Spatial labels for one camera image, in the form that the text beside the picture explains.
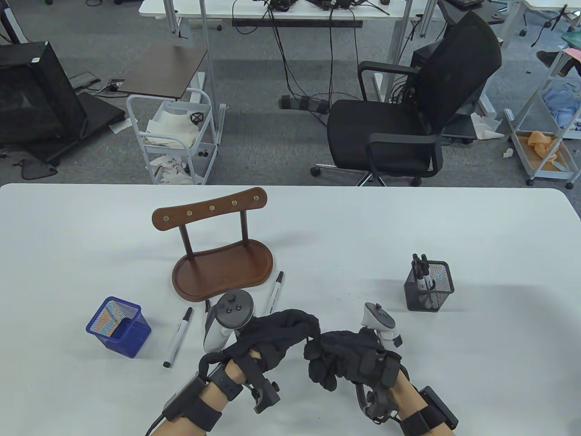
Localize black floor power strip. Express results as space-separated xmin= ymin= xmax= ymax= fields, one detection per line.
xmin=278 ymin=94 xmax=330 ymax=115

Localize black wrist strap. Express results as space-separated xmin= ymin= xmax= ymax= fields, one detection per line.
xmin=211 ymin=363 xmax=244 ymax=401
xmin=402 ymin=406 xmax=443 ymax=436

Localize black forearm battery box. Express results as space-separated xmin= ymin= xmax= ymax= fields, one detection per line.
xmin=162 ymin=372 xmax=207 ymax=423
xmin=420 ymin=386 xmax=459 ymax=430

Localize orange cloth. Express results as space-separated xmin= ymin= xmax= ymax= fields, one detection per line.
xmin=527 ymin=131 xmax=560 ymax=163

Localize black triangular floor object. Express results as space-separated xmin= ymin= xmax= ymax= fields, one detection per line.
xmin=13 ymin=159 xmax=59 ymax=180

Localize grey white hand controller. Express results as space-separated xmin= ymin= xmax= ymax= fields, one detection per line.
xmin=203 ymin=291 xmax=255 ymax=354
xmin=361 ymin=303 xmax=403 ymax=350

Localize black mesh box cabinet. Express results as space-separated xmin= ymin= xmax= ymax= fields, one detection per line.
xmin=0 ymin=41 xmax=89 ymax=147

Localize black computer tower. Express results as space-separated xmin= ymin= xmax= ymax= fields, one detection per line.
xmin=410 ymin=43 xmax=437 ymax=69

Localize black cable tray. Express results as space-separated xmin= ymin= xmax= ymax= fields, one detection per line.
xmin=231 ymin=19 xmax=364 ymax=28

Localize brown wooden hook stand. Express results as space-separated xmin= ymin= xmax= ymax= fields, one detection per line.
xmin=152 ymin=187 xmax=275 ymax=302

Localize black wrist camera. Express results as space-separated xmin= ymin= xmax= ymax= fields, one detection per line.
xmin=247 ymin=376 xmax=281 ymax=414
xmin=356 ymin=381 xmax=401 ymax=425

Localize white office desk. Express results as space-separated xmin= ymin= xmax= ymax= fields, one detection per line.
xmin=138 ymin=0 xmax=445 ymax=104

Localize silver metal post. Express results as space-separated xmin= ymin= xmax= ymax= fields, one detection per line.
xmin=198 ymin=0 xmax=226 ymax=147

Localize person's left hand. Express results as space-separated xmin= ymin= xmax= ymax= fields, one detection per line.
xmin=224 ymin=309 xmax=321 ymax=369

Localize brown side table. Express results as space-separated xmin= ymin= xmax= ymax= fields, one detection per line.
xmin=115 ymin=45 xmax=209 ymax=101

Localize black mesh office chair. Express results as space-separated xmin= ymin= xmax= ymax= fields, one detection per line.
xmin=310 ymin=8 xmax=503 ymax=188

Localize blue mesh pen holder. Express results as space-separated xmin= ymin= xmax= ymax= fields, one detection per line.
xmin=86 ymin=296 xmax=152 ymax=359

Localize white scribbled paper sheets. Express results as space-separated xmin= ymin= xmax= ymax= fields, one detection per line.
xmin=152 ymin=154 xmax=195 ymax=185

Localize person's left forearm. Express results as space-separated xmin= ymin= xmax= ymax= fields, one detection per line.
xmin=150 ymin=359 xmax=255 ymax=436

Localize person's right hand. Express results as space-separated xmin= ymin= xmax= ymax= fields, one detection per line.
xmin=303 ymin=329 xmax=403 ymax=391

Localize black mesh pen holder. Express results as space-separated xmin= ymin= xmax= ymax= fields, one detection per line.
xmin=404 ymin=260 xmax=455 ymax=313

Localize light blue cloth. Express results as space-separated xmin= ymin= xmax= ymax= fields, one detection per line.
xmin=542 ymin=85 xmax=581 ymax=130

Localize white crumpled paper sheet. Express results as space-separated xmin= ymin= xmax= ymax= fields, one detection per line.
xmin=146 ymin=105 xmax=202 ymax=149

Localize white rolling cart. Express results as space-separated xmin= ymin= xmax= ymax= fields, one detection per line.
xmin=126 ymin=89 xmax=219 ymax=186
xmin=505 ymin=48 xmax=581 ymax=189

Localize black floor platform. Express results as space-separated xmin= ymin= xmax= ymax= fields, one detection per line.
xmin=0 ymin=91 xmax=126 ymax=167

